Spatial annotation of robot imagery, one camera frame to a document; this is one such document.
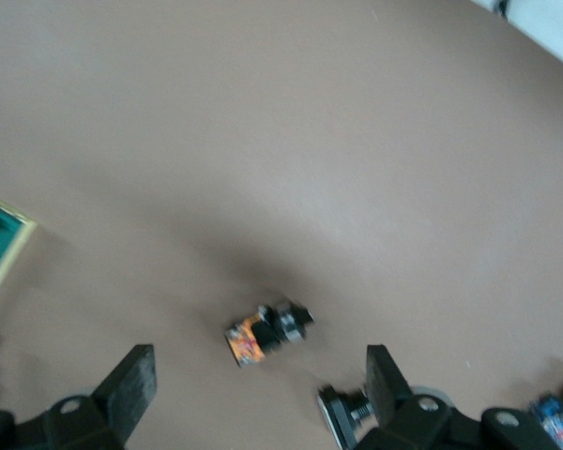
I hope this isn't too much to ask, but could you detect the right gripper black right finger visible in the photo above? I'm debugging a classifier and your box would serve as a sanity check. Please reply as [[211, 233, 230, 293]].
[[351, 344, 562, 450]]

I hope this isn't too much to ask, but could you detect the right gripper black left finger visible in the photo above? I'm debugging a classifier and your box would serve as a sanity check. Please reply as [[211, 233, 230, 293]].
[[0, 344, 159, 450]]

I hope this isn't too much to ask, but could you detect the green load switch white slider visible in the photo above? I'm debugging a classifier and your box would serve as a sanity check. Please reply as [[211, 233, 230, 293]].
[[0, 195, 39, 316]]

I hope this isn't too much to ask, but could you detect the black square push button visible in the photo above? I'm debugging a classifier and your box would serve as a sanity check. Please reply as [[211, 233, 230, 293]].
[[315, 382, 381, 449]]

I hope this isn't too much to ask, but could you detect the green push button blue block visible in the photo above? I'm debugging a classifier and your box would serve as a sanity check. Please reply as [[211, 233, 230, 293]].
[[527, 367, 563, 450]]

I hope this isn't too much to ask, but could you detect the brown paper table cover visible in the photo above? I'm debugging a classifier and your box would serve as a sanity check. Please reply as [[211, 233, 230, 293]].
[[0, 0, 563, 450]]

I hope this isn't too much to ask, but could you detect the black selector switch orange block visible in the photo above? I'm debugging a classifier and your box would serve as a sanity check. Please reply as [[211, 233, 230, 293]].
[[223, 299, 316, 370]]

